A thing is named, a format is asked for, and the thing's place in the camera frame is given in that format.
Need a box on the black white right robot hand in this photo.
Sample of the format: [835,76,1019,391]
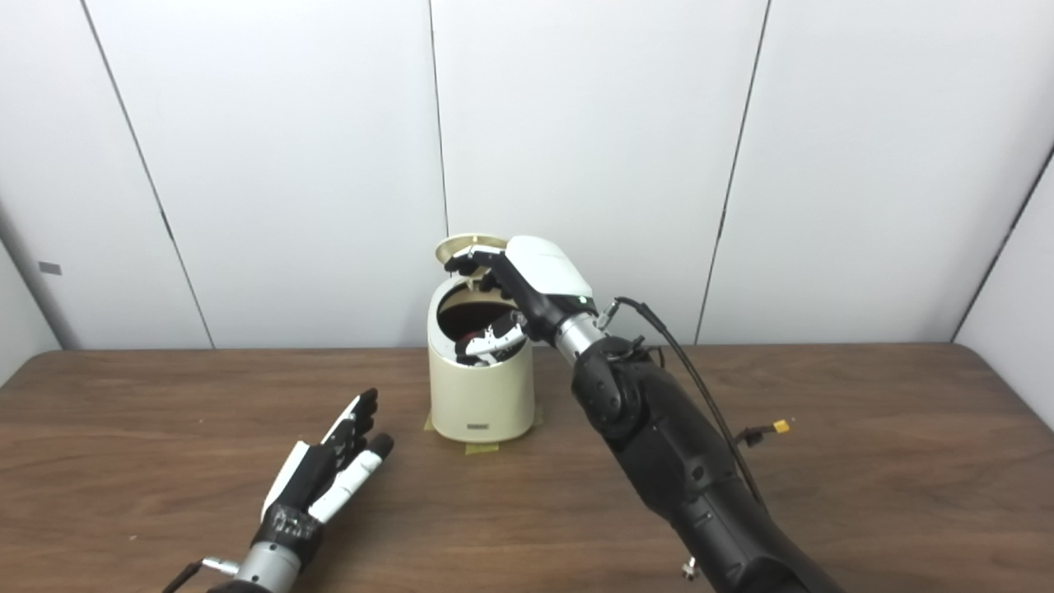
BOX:
[445,236,598,367]

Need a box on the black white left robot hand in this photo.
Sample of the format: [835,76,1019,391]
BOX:
[251,389,394,569]

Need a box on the cream-colored lidded bin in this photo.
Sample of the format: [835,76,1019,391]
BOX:
[427,234,536,443]

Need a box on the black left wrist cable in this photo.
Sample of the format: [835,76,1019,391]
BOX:
[162,557,241,593]

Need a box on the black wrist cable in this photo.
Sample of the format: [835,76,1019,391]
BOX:
[597,296,767,505]
[162,557,241,593]

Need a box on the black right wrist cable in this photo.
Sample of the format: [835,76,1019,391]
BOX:
[597,296,767,505]

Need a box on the black cable with yellow plug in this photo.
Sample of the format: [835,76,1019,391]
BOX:
[733,419,791,448]

